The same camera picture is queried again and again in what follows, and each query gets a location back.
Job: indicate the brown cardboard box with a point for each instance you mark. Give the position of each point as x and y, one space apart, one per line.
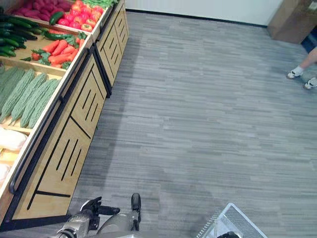
289 19

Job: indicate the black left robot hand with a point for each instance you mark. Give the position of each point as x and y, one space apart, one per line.
95 207

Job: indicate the grey robot torso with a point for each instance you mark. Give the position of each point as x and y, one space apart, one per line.
123 235

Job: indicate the dark green cucumber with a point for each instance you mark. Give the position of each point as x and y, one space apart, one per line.
36 31
7 25
11 42
7 51
24 34
22 21

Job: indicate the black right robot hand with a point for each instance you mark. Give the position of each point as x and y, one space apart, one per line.
226 235

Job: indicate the orange carrot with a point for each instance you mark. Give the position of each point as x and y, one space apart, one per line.
59 59
73 55
57 31
81 42
50 46
68 49
60 47

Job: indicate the red tomato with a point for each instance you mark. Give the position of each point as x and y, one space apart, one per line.
74 11
98 9
78 19
69 17
84 15
86 9
63 22
86 27
75 25
94 17
90 22

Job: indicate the long black stand rail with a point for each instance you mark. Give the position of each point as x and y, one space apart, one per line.
47 119

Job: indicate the white radish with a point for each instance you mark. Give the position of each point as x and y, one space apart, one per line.
11 139

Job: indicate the silver robot leg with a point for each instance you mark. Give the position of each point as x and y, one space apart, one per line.
116 223

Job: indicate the dark robot foot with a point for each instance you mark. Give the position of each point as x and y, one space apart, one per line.
135 201

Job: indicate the large wooden produce stand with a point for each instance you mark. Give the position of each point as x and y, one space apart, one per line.
74 138

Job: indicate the short black stand rail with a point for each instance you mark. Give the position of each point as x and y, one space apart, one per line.
105 23

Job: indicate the purple sweet potato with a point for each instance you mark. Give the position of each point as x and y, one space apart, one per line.
63 5
44 17
31 14
23 11
37 6

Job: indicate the green leafy vegetable bunch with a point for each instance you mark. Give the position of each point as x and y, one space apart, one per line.
99 2

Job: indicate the small wooden produce stand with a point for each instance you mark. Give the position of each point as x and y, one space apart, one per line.
112 42

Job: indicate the person's leg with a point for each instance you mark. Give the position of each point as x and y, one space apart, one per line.
310 58

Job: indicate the person's foot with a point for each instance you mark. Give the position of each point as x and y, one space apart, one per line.
294 73
311 83

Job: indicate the short green pepper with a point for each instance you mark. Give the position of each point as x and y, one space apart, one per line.
56 17

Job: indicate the green bitter gourd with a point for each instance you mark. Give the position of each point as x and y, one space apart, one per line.
12 84
47 99
29 96
37 104
19 91
4 77

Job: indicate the long green chili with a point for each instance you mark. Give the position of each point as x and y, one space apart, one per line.
55 36

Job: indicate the small red strawberry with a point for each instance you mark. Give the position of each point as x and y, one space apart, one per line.
36 56

